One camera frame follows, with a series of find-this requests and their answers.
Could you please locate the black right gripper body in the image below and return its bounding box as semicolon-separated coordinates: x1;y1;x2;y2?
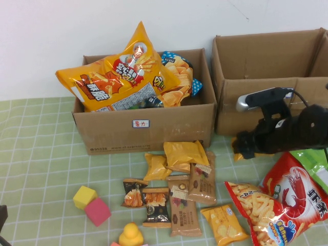
255;116;305;154

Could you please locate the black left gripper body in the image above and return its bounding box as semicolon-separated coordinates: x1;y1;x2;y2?
0;204;8;228

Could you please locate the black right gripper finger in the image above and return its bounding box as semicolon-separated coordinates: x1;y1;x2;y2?
238;143;259;160
236;130;257;144

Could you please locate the small plain yellow snack packet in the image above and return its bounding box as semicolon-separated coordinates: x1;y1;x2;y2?
231;137;275;162
143;152;172;181
163;140;210;173

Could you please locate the large yellow fries snack bag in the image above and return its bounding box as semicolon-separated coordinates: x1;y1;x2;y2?
55;21;181;113

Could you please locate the green snack bag with barcode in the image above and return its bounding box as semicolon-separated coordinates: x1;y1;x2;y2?
289;148;328;195

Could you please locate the brown biscuit packet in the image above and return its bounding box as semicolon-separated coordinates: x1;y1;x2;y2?
204;150;216;167
188;163;217;206
166;175;202;237

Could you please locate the red shrimp sticks bag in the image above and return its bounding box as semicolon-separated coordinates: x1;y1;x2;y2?
224;152;328;246

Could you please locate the green checked tablecloth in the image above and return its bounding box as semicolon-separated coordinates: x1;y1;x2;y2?
0;97;328;246

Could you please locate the large taped cardboard box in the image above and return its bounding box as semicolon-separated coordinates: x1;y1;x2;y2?
210;27;328;136

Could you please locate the yellow cracker packet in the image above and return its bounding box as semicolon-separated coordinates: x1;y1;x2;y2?
200;204;250;245

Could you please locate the cardboard box with printed web address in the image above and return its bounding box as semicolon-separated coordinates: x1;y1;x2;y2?
72;48;217;156

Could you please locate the yellow foam cube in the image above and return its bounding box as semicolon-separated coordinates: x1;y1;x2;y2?
72;186;98;211

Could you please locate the blue polka dot chips bag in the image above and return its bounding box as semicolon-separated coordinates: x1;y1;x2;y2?
142;50;203;109

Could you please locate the pink foam cube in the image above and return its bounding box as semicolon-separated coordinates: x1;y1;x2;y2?
84;196;112;228

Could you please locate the black chips packet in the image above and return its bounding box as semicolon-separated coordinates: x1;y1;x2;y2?
120;178;149;209
141;187;172;229

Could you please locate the yellow rubber duck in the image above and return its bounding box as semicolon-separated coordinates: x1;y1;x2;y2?
118;221;144;246

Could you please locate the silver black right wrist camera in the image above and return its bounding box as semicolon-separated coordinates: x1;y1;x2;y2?
235;87;294;124

